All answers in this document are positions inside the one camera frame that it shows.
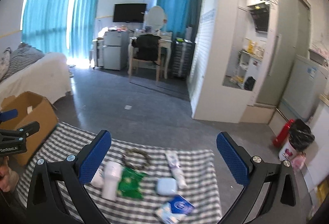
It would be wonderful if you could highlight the trash bin black bag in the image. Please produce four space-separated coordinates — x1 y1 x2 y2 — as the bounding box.
278 119 315 161

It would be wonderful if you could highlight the red fire extinguisher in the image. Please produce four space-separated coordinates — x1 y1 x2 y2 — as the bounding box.
272 119 295 148

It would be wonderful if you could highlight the cardboard box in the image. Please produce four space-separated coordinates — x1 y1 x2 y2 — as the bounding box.
1 91 59 166

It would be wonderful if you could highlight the light blue earbud case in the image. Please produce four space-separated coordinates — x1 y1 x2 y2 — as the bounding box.
156 177 178 196

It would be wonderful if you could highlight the blue window curtain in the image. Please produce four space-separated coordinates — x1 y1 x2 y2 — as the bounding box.
21 0 98 59

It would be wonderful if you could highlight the black wall television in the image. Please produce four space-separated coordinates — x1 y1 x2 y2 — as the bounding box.
113 3 147 23

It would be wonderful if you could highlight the wooden bead bracelet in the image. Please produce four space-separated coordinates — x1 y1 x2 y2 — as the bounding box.
122 147 151 170

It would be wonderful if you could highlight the green snack packet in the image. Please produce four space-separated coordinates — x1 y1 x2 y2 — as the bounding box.
118 167 147 200

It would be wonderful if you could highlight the checkered tablecloth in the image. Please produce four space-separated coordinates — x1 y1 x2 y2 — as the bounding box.
16 122 222 223

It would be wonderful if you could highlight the silver mini fridge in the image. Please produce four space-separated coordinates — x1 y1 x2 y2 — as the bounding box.
103 31 129 70

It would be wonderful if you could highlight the grey striped pillow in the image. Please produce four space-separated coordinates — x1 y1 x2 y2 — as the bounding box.
1 43 45 82

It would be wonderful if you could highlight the person's left hand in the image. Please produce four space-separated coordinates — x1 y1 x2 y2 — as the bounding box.
0 163 19 193

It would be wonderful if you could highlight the blue tissue pack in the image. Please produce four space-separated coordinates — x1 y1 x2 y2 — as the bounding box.
155 195 195 223

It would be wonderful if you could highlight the black range hood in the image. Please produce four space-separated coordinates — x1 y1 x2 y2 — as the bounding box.
248 2 270 32

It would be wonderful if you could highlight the white plush toy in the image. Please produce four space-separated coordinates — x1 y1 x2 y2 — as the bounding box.
90 168 104 188

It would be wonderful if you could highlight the wooden chair black jacket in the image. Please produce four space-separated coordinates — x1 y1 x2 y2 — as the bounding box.
128 34 161 85

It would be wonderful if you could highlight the pink plastic bag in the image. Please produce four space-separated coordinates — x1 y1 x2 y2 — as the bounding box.
291 152 306 171

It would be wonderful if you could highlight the white cylindrical bottle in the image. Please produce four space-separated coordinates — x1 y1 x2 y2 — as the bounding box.
102 161 123 201

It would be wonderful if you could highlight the white louvered wardrobe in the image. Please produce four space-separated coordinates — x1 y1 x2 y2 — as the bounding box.
187 9 216 117

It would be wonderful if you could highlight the white cream tube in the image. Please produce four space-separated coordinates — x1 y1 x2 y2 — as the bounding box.
165 151 187 189

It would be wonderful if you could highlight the bed with white sheet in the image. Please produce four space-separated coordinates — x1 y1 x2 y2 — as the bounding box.
1 53 71 104

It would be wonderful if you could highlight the round vanity mirror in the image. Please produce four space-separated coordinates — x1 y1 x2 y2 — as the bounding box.
144 6 166 31

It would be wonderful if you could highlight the white washing machine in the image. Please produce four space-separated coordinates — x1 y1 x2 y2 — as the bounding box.
278 55 328 122

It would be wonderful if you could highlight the floral quilt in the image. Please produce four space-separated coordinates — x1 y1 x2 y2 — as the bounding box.
0 47 12 79

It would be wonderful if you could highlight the white dressing table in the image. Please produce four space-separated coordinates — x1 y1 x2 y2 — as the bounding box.
128 31 172 79

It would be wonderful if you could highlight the dark drawer cabinet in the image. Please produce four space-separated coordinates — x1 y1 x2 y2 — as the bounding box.
171 40 194 79

